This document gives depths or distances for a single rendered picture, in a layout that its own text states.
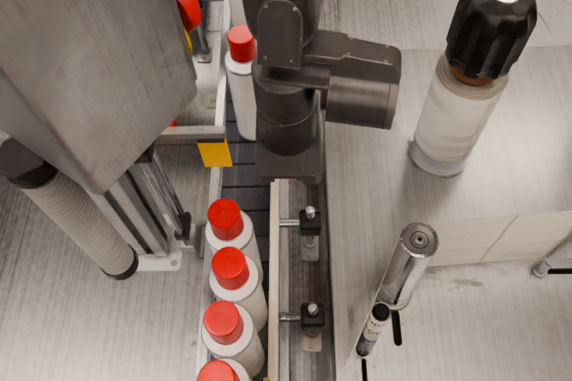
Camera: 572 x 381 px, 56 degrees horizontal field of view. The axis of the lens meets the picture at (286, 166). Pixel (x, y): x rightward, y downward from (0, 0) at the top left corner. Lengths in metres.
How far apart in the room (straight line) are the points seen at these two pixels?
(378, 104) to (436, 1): 0.66
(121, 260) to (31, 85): 0.28
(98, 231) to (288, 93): 0.19
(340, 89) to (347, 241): 0.33
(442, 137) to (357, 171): 0.14
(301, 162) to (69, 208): 0.23
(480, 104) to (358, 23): 0.43
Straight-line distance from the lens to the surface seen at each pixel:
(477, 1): 0.59
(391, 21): 1.05
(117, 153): 0.32
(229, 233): 0.54
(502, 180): 0.83
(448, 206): 0.78
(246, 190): 0.77
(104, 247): 0.47
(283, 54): 0.42
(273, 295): 0.68
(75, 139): 0.29
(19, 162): 0.37
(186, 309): 0.78
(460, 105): 0.67
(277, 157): 0.53
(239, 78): 0.69
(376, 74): 0.45
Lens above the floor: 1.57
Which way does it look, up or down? 60 degrees down
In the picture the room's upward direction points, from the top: 4 degrees counter-clockwise
